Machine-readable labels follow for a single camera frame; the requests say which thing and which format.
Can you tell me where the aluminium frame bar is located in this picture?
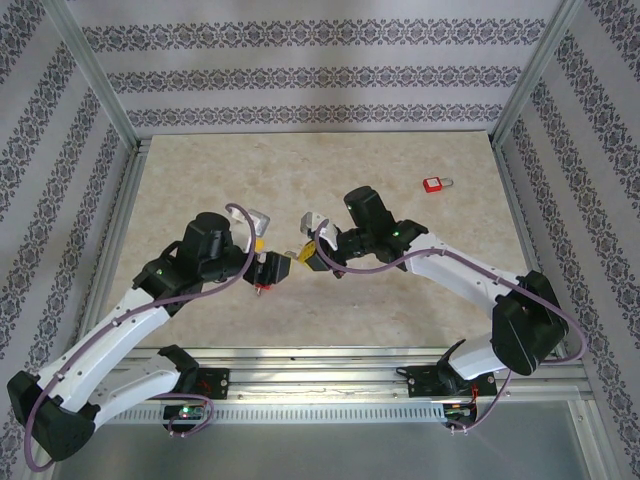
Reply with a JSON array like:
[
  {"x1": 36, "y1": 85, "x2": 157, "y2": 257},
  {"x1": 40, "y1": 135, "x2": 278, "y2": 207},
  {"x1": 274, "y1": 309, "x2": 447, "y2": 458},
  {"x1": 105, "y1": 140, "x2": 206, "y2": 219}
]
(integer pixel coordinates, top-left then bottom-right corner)
[{"x1": 569, "y1": 399, "x2": 621, "y2": 480}]

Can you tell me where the aluminium corner post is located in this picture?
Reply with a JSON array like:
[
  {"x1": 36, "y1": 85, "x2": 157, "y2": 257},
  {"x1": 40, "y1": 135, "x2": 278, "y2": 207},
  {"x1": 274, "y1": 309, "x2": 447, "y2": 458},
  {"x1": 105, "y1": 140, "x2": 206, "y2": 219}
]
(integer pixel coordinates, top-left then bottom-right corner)
[
  {"x1": 490, "y1": 0, "x2": 599, "y2": 149},
  {"x1": 43, "y1": 0, "x2": 141, "y2": 151}
]

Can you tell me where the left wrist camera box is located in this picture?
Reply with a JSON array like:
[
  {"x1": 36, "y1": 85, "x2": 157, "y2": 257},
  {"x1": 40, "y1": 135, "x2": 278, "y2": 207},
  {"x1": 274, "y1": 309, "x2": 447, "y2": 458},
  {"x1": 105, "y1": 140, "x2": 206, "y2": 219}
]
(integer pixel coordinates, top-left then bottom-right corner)
[{"x1": 227, "y1": 204, "x2": 272, "y2": 252}]

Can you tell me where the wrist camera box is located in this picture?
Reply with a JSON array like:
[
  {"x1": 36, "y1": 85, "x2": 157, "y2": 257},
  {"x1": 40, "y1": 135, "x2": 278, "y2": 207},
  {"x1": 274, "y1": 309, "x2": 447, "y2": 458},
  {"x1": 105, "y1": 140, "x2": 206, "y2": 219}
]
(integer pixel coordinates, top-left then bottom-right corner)
[
  {"x1": 227, "y1": 204, "x2": 272, "y2": 252},
  {"x1": 298, "y1": 211, "x2": 342, "y2": 252}
]

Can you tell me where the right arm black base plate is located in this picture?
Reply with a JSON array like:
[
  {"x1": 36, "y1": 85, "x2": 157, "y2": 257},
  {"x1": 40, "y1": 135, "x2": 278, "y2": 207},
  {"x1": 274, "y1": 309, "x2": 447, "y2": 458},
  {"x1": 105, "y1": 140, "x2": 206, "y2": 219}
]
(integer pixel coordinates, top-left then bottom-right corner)
[{"x1": 407, "y1": 364, "x2": 497, "y2": 400}]

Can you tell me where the grey metal panel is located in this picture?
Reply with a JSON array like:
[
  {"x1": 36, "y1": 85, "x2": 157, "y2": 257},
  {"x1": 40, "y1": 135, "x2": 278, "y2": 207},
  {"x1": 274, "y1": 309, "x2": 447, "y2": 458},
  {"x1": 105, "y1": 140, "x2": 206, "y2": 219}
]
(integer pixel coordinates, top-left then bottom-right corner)
[{"x1": 49, "y1": 399, "x2": 594, "y2": 480}]

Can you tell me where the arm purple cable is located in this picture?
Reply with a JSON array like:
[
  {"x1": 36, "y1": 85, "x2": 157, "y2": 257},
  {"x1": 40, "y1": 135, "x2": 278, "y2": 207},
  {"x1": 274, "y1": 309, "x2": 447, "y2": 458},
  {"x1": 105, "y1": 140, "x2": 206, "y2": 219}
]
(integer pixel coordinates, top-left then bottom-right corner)
[
  {"x1": 23, "y1": 202, "x2": 257, "y2": 472},
  {"x1": 312, "y1": 219, "x2": 589, "y2": 435}
]

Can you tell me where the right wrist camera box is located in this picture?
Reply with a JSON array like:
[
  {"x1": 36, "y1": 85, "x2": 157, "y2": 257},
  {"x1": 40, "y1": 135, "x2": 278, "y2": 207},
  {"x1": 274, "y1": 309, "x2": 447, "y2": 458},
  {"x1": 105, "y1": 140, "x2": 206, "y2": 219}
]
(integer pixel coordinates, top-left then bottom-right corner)
[{"x1": 298, "y1": 211, "x2": 342, "y2": 252}]

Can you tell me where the aluminium table edge rail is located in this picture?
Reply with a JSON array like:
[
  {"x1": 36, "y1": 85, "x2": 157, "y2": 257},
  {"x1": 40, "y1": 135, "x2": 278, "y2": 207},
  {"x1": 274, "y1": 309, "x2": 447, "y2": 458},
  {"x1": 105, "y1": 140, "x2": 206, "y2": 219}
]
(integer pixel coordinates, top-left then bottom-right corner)
[
  {"x1": 67, "y1": 138, "x2": 151, "y2": 364},
  {"x1": 492, "y1": 134, "x2": 586, "y2": 364}
]

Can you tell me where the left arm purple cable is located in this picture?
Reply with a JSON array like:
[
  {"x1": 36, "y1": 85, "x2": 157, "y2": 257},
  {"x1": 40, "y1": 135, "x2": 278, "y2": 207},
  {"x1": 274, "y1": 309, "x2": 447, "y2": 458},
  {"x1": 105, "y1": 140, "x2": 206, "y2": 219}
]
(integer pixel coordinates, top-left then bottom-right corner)
[{"x1": 23, "y1": 202, "x2": 257, "y2": 472}]

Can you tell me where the control board with wires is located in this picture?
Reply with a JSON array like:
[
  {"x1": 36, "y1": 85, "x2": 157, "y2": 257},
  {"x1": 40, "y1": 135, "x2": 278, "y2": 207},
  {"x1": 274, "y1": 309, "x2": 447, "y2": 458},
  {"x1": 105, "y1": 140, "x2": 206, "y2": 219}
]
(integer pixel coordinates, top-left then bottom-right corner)
[
  {"x1": 443, "y1": 402, "x2": 480, "y2": 426},
  {"x1": 162, "y1": 404, "x2": 207, "y2": 427}
]

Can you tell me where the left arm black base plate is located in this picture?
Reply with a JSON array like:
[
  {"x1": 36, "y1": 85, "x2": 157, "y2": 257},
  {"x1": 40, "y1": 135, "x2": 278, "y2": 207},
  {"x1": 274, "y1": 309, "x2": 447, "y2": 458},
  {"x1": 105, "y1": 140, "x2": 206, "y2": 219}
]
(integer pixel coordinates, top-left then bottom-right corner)
[{"x1": 140, "y1": 367, "x2": 231, "y2": 401}]

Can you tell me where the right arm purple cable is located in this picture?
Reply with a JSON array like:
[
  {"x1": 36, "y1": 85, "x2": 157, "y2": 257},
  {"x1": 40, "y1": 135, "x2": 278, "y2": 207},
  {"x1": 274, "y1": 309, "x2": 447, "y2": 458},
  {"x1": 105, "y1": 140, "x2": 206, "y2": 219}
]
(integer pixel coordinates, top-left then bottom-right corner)
[{"x1": 312, "y1": 219, "x2": 589, "y2": 435}]

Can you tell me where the perforated metal cable duct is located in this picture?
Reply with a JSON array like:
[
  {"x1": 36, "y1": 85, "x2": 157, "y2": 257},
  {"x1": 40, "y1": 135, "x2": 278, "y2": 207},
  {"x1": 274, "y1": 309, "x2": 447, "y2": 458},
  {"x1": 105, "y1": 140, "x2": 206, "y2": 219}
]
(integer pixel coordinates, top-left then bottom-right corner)
[{"x1": 94, "y1": 402, "x2": 447, "y2": 425}]

